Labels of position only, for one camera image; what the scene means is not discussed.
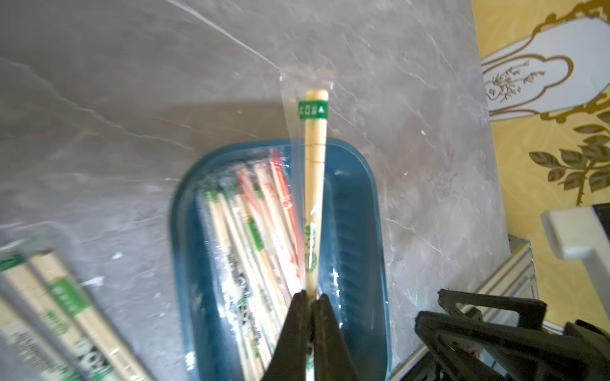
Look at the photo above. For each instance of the green bamboo chopsticks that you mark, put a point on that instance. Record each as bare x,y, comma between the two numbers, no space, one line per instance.
70,295

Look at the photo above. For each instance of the green panda chopsticks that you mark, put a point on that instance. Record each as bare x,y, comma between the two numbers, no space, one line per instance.
40,325

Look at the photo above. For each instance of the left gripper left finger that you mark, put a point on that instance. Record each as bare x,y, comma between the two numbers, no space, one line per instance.
290,356

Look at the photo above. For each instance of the red leaf wrapped chopsticks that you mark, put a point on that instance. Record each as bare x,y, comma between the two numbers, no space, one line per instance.
255,182

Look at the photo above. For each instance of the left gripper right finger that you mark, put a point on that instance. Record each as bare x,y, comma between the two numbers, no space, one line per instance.
331,355

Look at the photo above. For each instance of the teal plastic storage box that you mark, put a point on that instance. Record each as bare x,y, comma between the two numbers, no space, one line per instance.
352,271

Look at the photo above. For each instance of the panda wrapped chopsticks left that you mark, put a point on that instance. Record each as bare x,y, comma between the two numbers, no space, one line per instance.
237,298

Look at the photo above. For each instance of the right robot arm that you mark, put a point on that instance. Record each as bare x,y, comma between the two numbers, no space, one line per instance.
582,233

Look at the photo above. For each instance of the green label chopsticks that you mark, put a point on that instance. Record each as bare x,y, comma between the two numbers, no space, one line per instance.
305,95

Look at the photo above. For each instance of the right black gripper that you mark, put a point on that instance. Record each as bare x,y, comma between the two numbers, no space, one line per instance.
489,337

